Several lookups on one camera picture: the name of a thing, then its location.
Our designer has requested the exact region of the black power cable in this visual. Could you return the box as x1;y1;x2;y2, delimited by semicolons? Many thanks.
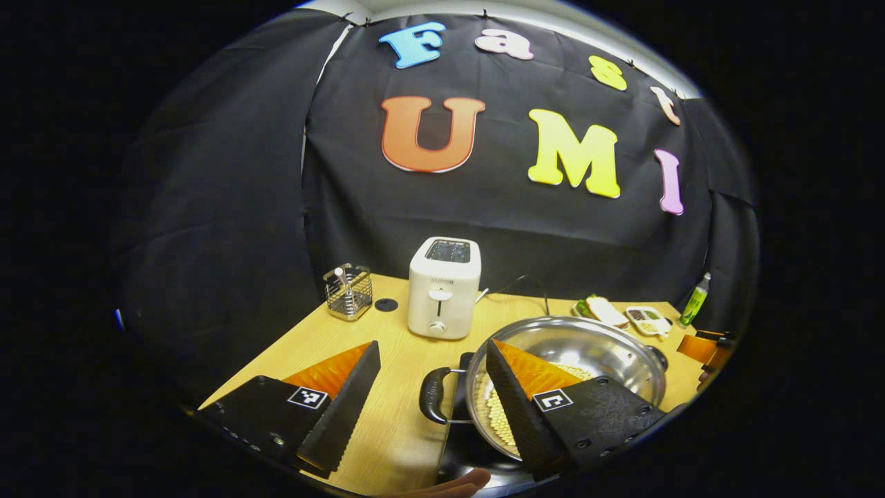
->
484;275;555;317

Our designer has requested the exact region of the toast sandwich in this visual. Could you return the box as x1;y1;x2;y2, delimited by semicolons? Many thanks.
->
584;295;629;327

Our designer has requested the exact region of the white sandwich plate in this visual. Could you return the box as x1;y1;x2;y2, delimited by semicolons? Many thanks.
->
572;296;631;330

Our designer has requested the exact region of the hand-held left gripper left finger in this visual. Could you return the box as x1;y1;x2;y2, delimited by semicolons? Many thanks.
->
196;340;382;480

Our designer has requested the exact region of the metal wire basket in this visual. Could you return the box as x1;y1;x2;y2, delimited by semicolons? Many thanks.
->
322;263;373;322

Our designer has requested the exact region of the pile of soybeans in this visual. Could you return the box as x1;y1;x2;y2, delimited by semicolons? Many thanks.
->
483;363;597;459

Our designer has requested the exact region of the green drink bottle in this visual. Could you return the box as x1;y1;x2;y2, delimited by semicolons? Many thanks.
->
679;272;712;328

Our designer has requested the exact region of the stainless steel pot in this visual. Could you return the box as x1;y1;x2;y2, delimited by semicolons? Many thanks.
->
419;316;669;463

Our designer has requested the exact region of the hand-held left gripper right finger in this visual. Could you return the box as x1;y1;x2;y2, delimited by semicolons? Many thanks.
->
485;338;667;483

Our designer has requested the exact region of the white divided bean plate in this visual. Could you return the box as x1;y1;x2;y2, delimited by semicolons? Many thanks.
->
624;306;673;338

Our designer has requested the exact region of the white toaster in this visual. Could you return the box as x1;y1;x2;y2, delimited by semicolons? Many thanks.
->
407;237;483;340

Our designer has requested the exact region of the black induction cooktop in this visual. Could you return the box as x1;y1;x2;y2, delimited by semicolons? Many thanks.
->
436;351;547;489

